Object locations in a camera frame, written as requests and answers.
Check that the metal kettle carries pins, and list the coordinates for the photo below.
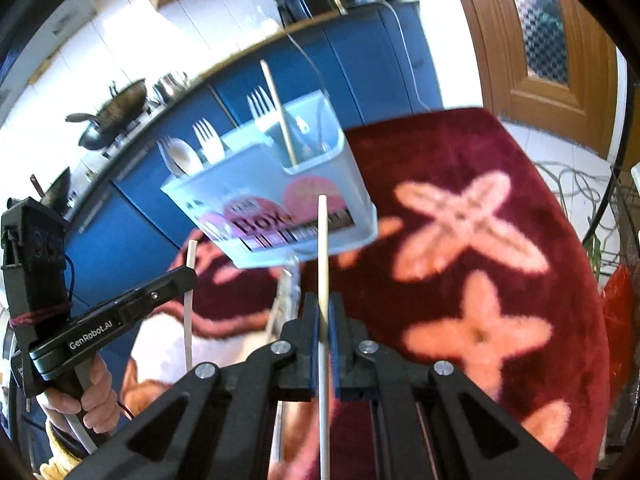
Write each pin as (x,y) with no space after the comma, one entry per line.
(170,86)

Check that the black air fryer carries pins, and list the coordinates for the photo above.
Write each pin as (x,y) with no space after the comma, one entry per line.
(302,0)

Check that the blue kitchen base cabinet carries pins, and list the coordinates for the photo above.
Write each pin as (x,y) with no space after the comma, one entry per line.
(350,60)

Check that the white chopstick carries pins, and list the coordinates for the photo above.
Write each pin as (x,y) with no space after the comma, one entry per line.
(188,330)

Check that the dark metal wok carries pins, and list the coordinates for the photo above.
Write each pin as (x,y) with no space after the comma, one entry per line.
(112,115)

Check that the white plastic fork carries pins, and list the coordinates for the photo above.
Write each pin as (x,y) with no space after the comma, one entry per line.
(303,127)
(209,140)
(261,102)

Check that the clear plastic wrapper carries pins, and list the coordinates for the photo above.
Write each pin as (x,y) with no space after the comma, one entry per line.
(285,300)

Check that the cream chopstick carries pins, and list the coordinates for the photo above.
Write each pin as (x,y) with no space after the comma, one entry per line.
(280,110)
(323,250)

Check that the wooden door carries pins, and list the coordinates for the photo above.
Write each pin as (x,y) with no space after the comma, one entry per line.
(590,60)

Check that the red plastic bag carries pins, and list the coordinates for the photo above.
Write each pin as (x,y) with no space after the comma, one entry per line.
(622,320)

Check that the red floral blanket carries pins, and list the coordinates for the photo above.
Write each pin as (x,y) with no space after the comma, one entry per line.
(450,135)

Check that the person's left hand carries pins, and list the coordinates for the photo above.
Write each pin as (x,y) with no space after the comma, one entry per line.
(97,395)

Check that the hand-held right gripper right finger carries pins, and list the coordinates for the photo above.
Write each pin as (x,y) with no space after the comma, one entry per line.
(335,350)

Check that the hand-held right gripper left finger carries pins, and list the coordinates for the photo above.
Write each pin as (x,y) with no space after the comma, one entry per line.
(314,350)

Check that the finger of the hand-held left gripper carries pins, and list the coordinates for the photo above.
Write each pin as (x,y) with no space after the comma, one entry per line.
(165,287)

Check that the white plastic spoon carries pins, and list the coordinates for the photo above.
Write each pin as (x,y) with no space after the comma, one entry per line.
(185,155)

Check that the light blue utensil holder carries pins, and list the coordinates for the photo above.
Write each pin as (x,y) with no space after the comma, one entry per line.
(280,195)

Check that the dark frying pan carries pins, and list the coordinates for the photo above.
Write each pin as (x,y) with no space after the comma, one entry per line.
(56,192)

